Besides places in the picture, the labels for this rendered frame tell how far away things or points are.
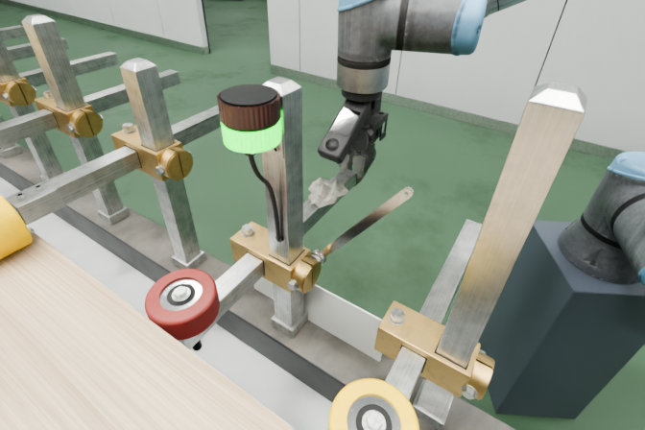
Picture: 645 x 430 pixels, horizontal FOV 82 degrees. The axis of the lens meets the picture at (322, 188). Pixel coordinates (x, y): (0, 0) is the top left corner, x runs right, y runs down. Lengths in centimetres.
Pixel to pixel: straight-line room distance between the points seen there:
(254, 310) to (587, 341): 86
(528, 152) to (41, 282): 54
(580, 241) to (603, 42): 201
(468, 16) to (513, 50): 239
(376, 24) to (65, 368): 57
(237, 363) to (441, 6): 67
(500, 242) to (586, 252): 73
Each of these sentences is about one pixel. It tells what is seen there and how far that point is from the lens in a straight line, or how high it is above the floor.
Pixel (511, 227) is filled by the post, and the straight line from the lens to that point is 35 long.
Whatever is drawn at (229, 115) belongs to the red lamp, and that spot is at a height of 111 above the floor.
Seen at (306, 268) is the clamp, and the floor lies 87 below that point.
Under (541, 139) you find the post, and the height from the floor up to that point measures 114.
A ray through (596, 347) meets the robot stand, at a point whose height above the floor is 39.
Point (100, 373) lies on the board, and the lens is 46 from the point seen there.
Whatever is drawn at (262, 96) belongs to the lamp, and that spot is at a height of 113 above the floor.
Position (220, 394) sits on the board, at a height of 90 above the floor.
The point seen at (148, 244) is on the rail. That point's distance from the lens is 87.
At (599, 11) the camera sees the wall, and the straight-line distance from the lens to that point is 292.
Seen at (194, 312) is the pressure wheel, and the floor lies 91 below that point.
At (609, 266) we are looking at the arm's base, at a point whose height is 64.
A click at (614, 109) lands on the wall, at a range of 306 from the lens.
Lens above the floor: 126
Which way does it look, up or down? 36 degrees down
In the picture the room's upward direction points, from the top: 2 degrees clockwise
